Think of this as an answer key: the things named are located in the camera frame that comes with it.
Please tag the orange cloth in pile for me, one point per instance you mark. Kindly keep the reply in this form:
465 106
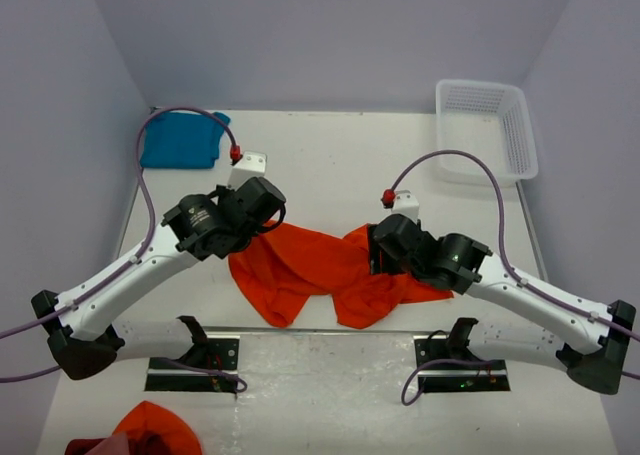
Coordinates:
153 429

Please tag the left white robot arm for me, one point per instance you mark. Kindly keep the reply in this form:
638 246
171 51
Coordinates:
86 330

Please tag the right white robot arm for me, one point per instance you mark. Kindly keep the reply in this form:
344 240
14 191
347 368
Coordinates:
586 340

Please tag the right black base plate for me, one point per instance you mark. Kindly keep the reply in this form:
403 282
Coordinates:
451 378

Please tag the pink cloth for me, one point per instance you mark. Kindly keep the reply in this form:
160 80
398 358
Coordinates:
117 444

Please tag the white plastic basket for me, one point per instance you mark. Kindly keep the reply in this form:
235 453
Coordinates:
490 121

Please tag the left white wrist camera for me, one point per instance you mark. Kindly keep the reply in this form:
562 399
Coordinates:
252 164

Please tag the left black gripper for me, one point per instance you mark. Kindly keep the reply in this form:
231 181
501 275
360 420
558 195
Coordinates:
223 192

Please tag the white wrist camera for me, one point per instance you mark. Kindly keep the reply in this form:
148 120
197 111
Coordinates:
406 204
252 164

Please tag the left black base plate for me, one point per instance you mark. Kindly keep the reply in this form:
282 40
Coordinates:
205 369

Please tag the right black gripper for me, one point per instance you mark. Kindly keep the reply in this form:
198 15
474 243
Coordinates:
380 265

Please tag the dark red cloth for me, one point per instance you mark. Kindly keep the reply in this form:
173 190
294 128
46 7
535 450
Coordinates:
82 446

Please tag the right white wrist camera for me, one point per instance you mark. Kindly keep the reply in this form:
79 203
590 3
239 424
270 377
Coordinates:
406 204

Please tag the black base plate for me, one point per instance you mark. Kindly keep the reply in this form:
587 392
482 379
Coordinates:
451 378
205 369

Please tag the folded blue t shirt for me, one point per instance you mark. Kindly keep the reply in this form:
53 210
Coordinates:
182 141

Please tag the orange t shirt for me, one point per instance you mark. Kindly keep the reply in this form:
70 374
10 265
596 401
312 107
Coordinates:
281 270

